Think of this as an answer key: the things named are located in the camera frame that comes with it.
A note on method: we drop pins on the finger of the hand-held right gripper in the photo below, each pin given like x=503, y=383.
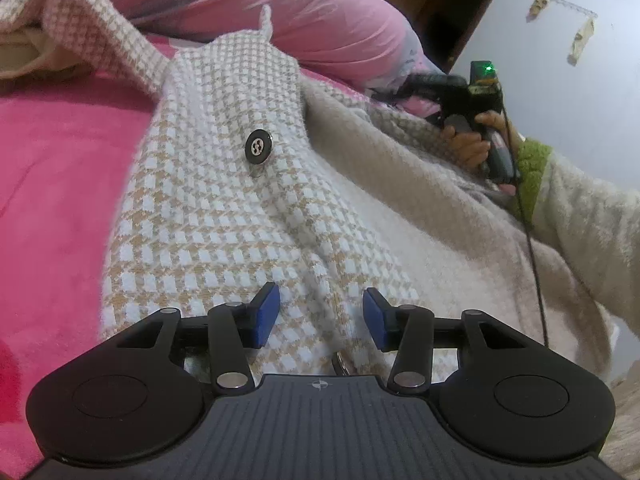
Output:
x=435, y=84

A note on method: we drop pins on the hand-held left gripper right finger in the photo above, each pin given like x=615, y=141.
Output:
x=375, y=317

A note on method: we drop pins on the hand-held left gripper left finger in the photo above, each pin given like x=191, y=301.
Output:
x=265, y=315

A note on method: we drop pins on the beige white checkered coat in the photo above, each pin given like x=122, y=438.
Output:
x=225, y=210

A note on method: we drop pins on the person's right hand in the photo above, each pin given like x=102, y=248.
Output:
x=470, y=150

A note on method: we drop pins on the pink grey quilt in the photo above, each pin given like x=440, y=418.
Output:
x=310, y=5

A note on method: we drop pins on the pink floral bed blanket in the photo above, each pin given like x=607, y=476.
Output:
x=60, y=185

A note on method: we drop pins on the torn paper wall decoration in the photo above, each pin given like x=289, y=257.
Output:
x=539, y=6
x=582, y=37

